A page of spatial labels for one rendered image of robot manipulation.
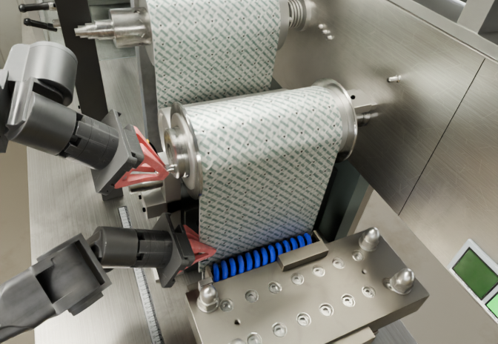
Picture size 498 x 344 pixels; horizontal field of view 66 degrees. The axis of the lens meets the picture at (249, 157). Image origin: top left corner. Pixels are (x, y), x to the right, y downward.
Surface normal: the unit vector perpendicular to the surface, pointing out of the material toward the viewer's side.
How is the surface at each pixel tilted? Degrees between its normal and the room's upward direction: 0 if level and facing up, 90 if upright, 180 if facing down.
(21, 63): 22
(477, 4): 90
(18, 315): 36
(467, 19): 90
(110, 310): 0
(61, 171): 0
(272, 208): 90
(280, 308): 0
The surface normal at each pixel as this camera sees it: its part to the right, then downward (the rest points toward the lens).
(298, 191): 0.41, 0.64
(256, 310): 0.09, -0.74
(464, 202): -0.91, 0.21
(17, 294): 0.60, -0.39
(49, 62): 0.37, -0.50
